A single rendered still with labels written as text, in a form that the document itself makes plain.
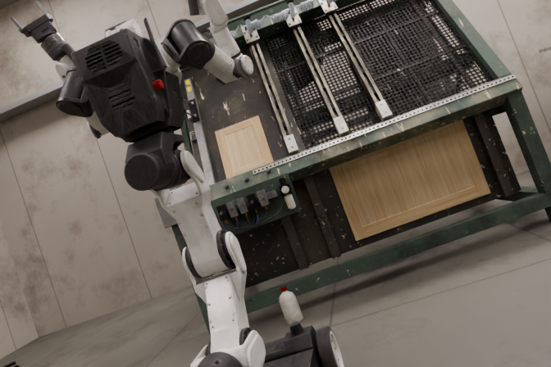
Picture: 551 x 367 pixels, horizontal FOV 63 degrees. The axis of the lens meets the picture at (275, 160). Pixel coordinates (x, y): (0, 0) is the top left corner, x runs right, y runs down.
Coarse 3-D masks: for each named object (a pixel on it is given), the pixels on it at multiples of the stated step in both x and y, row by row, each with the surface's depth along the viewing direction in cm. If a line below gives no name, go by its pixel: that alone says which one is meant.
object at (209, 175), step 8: (184, 80) 329; (192, 88) 323; (192, 96) 319; (200, 120) 307; (200, 128) 302; (200, 136) 299; (200, 144) 295; (200, 152) 292; (208, 152) 294; (208, 160) 287; (208, 168) 284; (208, 176) 281; (208, 184) 277
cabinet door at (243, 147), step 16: (224, 128) 300; (240, 128) 297; (256, 128) 294; (224, 144) 293; (240, 144) 290; (256, 144) 288; (224, 160) 287; (240, 160) 284; (256, 160) 281; (272, 160) 278
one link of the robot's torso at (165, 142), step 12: (168, 132) 151; (132, 144) 144; (144, 144) 142; (156, 144) 139; (168, 144) 144; (132, 156) 133; (144, 156) 133; (156, 156) 135; (168, 156) 140; (132, 168) 133; (144, 168) 133; (156, 168) 132; (168, 168) 139; (132, 180) 133; (144, 180) 133; (156, 180) 132; (168, 180) 141
